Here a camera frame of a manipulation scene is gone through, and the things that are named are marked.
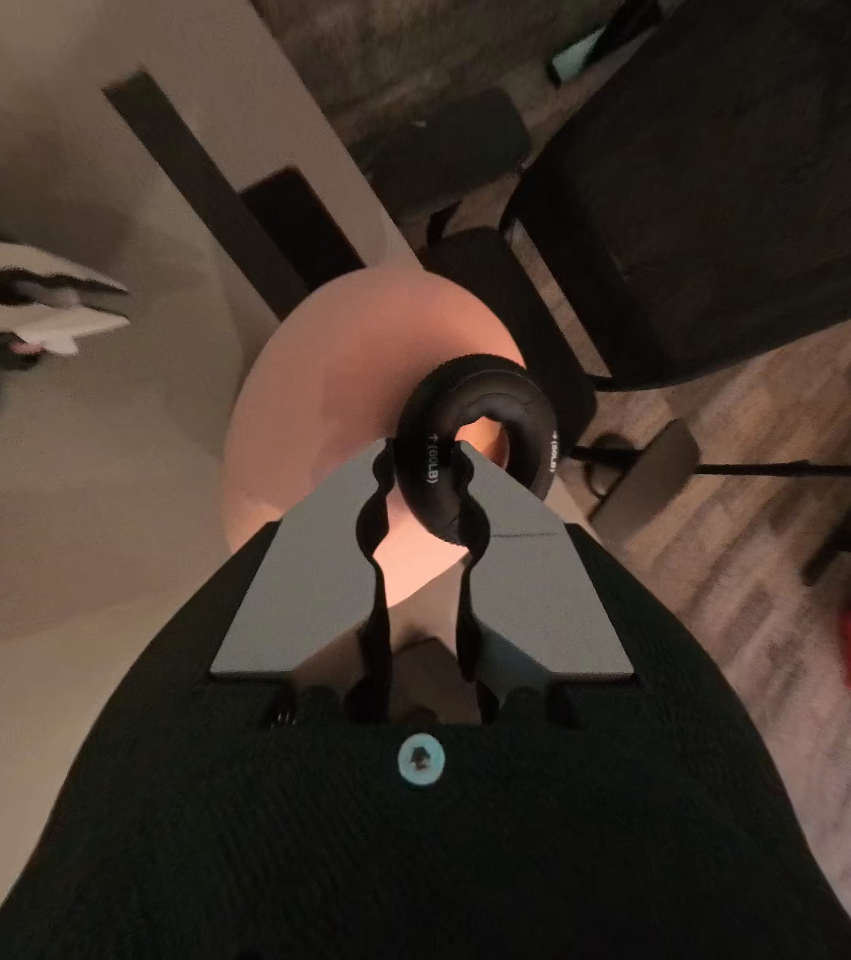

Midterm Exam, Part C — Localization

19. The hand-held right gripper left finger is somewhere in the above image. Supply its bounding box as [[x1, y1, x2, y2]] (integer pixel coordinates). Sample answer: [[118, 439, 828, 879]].
[[208, 437, 397, 723]]

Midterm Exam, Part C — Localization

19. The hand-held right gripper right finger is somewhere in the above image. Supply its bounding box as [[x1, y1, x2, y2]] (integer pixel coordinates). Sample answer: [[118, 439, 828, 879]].
[[454, 441, 637, 723]]

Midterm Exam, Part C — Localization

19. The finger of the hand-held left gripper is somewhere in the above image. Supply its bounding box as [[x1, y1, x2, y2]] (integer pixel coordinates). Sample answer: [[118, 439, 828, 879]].
[[0, 298, 132, 356], [0, 235, 131, 295]]

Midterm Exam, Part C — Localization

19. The pink round plate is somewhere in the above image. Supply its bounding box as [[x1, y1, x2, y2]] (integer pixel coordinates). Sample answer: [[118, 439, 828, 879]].
[[221, 268, 541, 606]]

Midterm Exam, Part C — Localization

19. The black rubber grip ring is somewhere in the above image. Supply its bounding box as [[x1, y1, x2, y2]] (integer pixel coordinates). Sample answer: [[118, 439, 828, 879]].
[[394, 354, 563, 547]]

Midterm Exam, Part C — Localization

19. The black tape strip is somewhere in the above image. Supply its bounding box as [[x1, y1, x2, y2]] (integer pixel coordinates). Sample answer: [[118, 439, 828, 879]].
[[101, 70, 316, 322]]

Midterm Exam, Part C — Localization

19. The black tape patch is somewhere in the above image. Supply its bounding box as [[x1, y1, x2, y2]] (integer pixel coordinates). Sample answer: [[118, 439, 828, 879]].
[[240, 167, 368, 292]]

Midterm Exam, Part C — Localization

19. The black mesh office chair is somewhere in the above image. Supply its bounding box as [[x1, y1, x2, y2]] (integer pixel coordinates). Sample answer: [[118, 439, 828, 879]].
[[364, 0, 851, 543]]

